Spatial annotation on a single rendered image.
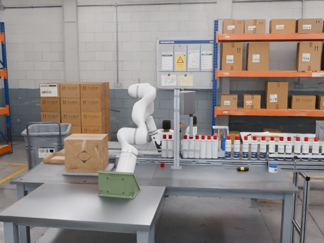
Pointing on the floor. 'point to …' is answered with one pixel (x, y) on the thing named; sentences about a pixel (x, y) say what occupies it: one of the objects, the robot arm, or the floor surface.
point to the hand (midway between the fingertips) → (159, 149)
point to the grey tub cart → (44, 140)
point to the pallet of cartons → (77, 106)
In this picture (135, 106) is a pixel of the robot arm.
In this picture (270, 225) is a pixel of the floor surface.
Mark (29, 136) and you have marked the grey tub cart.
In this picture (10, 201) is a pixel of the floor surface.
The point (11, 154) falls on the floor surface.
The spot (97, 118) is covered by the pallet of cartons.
